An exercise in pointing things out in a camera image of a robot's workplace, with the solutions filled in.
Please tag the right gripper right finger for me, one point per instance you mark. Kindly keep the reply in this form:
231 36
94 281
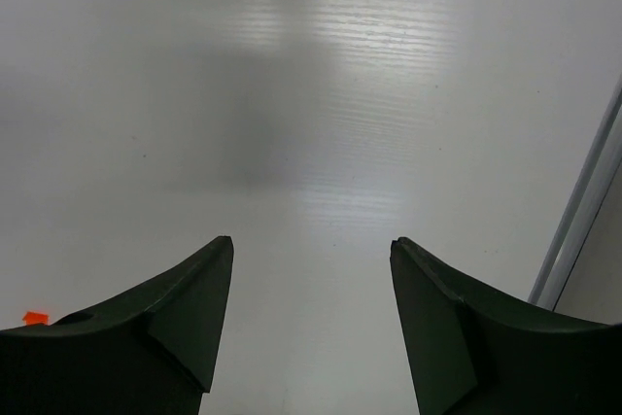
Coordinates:
473 349

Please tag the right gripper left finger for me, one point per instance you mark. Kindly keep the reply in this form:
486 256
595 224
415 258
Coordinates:
149 350

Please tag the orange square lego brick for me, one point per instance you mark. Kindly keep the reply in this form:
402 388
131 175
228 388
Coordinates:
31 318

